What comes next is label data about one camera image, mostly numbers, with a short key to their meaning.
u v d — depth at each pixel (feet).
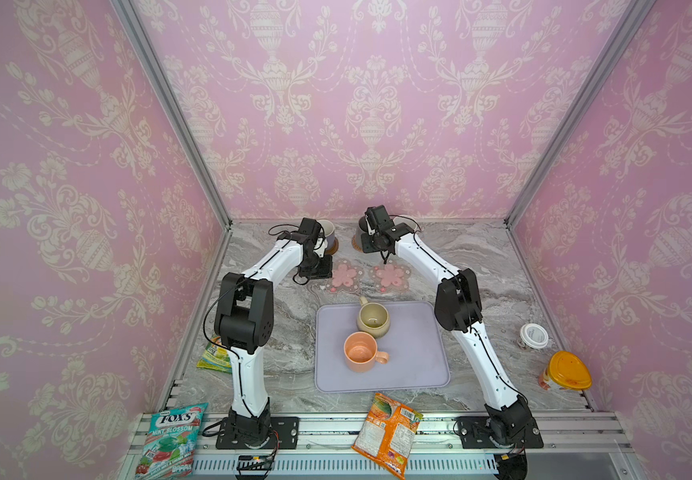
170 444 2.34
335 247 3.70
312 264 2.69
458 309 2.19
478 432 2.39
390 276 3.45
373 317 3.03
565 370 2.44
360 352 2.84
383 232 2.66
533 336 2.74
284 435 2.43
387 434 2.38
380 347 2.91
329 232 3.48
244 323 1.74
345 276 3.44
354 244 3.69
